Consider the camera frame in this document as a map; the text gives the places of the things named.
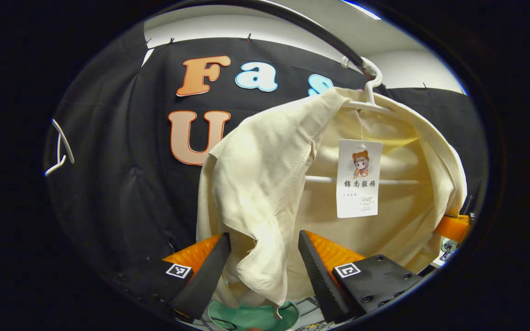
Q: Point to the cream shirt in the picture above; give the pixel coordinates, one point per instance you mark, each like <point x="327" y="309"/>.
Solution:
<point x="265" y="184"/>

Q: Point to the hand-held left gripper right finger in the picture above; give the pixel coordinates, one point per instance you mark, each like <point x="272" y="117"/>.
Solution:
<point x="318" y="276"/>

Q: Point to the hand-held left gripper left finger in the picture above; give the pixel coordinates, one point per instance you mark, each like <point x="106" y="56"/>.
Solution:
<point x="210" y="271"/>

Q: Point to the green laundry hamper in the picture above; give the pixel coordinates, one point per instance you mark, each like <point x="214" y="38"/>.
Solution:
<point x="251" y="318"/>

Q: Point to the black backdrop cloth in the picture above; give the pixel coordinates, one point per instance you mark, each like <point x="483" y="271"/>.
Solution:
<point x="122" y="184"/>

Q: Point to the black clothes rack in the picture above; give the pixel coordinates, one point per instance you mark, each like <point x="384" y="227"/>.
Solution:
<point x="320" y="32"/>

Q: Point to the white plastic hanger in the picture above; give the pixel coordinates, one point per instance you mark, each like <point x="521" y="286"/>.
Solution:
<point x="64" y="142"/>
<point x="370" y="89"/>

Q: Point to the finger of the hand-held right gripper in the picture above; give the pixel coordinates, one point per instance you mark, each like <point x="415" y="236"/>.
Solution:
<point x="453" y="227"/>

